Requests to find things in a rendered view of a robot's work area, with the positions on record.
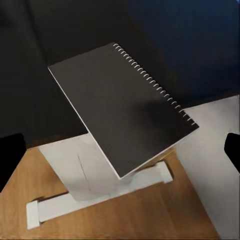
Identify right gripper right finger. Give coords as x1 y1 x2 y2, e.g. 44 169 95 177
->
224 133 240 173

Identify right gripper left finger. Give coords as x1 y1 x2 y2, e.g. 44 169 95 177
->
0 133 26 193

